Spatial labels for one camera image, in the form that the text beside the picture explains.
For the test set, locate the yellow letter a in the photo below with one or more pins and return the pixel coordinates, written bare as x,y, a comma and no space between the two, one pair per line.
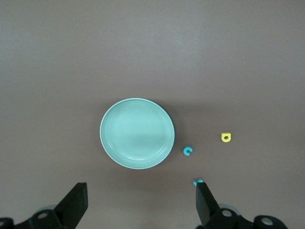
226,134

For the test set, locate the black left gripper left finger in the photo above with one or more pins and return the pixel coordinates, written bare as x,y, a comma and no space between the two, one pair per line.
74,205

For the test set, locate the light green plate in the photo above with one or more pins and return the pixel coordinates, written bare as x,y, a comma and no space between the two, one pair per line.
137,133

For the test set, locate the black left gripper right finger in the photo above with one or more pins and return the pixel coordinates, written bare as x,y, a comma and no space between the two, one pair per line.
205,205

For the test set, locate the teal letter c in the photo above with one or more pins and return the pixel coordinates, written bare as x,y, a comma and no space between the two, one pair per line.
185,151

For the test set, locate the teal letter r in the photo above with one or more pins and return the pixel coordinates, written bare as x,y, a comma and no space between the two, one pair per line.
195,183

